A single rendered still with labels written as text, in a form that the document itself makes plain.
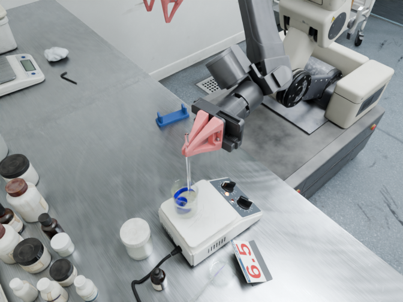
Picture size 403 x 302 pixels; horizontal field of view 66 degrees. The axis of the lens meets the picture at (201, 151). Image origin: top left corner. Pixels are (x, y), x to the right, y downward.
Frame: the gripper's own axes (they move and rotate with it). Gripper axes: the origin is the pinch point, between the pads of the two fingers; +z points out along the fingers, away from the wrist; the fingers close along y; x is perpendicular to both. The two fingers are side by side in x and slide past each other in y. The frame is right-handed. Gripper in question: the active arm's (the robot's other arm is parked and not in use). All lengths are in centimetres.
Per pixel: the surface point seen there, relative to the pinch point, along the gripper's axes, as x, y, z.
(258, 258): 25.5, 16.2, -2.9
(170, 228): 19.6, -0.4, 5.7
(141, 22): 55, -125, -99
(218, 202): 17.2, 4.2, -4.3
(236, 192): 22.0, 4.2, -11.7
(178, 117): 25.1, -25.9, -24.8
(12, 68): 23, -85, -6
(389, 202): 101, 45, -104
